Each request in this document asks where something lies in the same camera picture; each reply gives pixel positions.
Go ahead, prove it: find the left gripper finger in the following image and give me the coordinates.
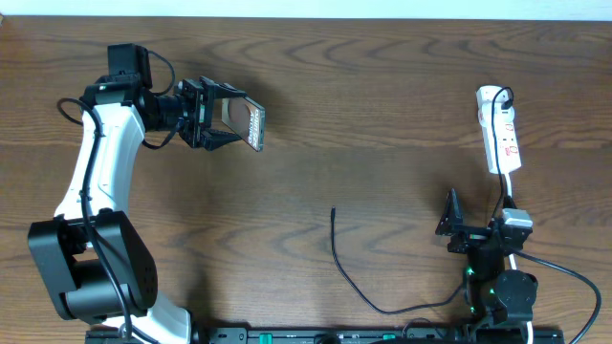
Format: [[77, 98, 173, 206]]
[[213, 83, 247, 99], [206, 128, 241, 151]]

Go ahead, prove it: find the Galaxy S25 Ultra smartphone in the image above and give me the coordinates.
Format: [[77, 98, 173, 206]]
[[222, 97, 266, 152]]

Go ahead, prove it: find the black USB charging cable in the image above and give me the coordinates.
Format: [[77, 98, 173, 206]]
[[330, 86, 515, 316]]

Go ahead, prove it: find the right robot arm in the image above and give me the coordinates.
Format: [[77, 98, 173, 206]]
[[435, 189, 538, 343]]

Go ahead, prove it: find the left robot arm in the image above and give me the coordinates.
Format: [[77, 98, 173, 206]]
[[28, 43, 246, 343]]

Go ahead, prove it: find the white USB charger adapter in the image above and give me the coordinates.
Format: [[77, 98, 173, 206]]
[[475, 85, 515, 126]]

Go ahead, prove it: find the white power strip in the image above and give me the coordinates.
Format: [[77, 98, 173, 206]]
[[478, 101, 521, 174]]

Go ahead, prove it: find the white power strip cord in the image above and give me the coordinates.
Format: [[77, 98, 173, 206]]
[[503, 172, 535, 344]]

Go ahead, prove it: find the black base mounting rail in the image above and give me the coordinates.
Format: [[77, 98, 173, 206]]
[[84, 324, 565, 344]]

